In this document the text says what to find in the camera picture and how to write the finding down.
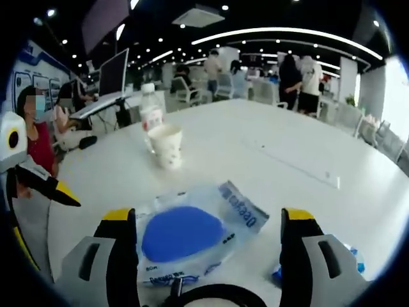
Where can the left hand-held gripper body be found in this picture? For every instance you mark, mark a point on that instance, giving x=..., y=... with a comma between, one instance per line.
x=11, y=137

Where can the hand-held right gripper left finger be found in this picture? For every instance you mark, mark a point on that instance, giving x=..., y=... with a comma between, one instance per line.
x=118, y=262

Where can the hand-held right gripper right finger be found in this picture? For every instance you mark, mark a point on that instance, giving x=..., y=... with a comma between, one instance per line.
x=297, y=262

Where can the blue tissue packet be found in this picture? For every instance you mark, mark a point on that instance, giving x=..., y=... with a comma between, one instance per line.
x=359, y=262

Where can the clear bag with blue pad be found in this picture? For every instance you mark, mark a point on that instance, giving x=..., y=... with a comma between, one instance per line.
x=179, y=236

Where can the white paper cup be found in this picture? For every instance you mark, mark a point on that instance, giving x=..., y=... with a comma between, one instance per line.
x=167, y=148

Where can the clear plastic water bottle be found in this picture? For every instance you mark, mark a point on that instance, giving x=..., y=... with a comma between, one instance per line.
x=150, y=108

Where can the person's red shirt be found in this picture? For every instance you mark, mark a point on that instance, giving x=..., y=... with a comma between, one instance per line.
x=41, y=147

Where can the person's blue face mask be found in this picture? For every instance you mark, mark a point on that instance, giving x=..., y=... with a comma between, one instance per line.
x=40, y=108

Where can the dark rounded object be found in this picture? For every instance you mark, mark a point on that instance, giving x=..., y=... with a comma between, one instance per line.
x=87, y=142

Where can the white side desk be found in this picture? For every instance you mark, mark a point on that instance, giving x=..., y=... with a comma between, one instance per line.
x=96, y=107

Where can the white table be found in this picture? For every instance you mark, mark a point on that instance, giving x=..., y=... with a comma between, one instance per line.
x=255, y=160

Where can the computer monitor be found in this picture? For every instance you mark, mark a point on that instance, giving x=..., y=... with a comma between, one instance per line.
x=113, y=73

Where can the white office chair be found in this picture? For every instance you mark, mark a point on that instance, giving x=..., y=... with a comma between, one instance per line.
x=348, y=118
x=188, y=92
x=225, y=84

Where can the potted plant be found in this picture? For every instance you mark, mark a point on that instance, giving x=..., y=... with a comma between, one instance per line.
x=350, y=99

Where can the ceiling air conditioner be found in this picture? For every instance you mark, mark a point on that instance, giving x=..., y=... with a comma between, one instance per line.
x=198, y=16

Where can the curved ceiling light strip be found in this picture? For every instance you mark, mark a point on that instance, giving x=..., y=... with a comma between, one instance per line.
x=287, y=30

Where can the blue wall poster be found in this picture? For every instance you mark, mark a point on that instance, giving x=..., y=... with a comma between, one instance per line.
x=38, y=70

